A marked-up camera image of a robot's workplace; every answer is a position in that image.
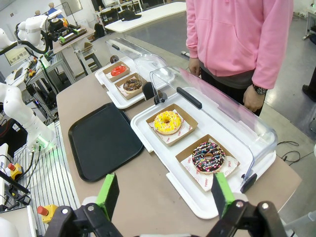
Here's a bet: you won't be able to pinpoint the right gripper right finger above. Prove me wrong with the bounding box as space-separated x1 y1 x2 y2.
207 172 289 237

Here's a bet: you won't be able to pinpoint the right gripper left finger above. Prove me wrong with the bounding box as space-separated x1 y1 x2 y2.
44 172 124 237

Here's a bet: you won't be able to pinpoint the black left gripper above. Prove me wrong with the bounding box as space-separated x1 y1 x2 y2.
48 19 87 45

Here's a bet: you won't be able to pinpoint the person's right forearm pink sleeve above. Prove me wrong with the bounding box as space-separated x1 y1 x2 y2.
185 27 202 60

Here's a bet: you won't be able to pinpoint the person's left forearm pink sleeve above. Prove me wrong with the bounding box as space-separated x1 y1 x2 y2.
251 37 294 90

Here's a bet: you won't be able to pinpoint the chocolate donut colourful sprinkles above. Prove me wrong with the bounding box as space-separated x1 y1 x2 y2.
192 142 227 175

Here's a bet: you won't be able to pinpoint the black plastic serving tray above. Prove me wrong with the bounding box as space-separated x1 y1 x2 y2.
68 102 145 183

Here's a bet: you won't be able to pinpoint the brown cardboard donut box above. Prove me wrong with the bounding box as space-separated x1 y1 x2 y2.
175 134 240 193
102 61 131 83
115 72 149 101
145 103 199 148

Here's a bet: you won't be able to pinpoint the red glazed donut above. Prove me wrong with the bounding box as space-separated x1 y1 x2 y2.
110 65 126 77

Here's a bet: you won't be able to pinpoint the chocolate donut with nuts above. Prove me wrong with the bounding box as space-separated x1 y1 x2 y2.
122 78 143 94

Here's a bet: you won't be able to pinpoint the yellow sprinkled donut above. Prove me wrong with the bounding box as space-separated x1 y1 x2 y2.
154 111 183 135

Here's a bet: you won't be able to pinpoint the person's left hand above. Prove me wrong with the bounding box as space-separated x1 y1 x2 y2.
243 85 266 114

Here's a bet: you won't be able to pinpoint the person's right hand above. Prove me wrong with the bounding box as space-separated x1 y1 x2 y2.
188 58 201 77

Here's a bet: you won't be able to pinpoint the wooden table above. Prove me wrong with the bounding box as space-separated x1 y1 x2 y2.
53 26 96 54

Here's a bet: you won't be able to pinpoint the white printed paper liner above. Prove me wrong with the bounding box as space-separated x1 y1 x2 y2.
148 108 194 146
118 83 139 97
181 138 240 193

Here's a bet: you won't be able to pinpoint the background person blue shirt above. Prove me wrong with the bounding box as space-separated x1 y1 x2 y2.
48 2 69 28

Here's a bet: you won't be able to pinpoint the right white display case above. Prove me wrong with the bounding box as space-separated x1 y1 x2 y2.
130 86 277 220

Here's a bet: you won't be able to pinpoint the white display case base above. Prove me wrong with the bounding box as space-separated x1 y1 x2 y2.
95 56 158 110

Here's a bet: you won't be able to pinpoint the aluminium slotted robot bench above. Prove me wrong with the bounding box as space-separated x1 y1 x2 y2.
14 120 82 237

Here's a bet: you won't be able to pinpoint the black item on table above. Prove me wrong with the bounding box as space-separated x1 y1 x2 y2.
120 9 143 22

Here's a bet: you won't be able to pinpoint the yellow emergency stop button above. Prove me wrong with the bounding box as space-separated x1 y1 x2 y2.
6 162 23 180
37 204 59 225

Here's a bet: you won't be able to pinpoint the clear display case lid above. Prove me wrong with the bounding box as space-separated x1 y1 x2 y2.
105 39 177 102
150 66 277 194

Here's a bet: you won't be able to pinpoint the white table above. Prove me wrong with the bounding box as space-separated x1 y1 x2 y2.
105 1 187 33

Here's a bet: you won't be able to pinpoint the person's dark trousers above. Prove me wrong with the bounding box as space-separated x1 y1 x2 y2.
199 68 266 117

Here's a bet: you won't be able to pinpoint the black wristwatch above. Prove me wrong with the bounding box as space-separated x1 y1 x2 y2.
251 83 269 96

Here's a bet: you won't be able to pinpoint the person's pink hoodie torso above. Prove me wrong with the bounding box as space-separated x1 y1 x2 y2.
185 0 294 90

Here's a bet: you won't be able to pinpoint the black sleeved arm cable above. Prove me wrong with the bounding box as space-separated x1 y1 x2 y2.
0 29 54 56

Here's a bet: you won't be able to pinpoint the black floor cable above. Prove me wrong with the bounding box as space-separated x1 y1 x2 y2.
276 140 316 166

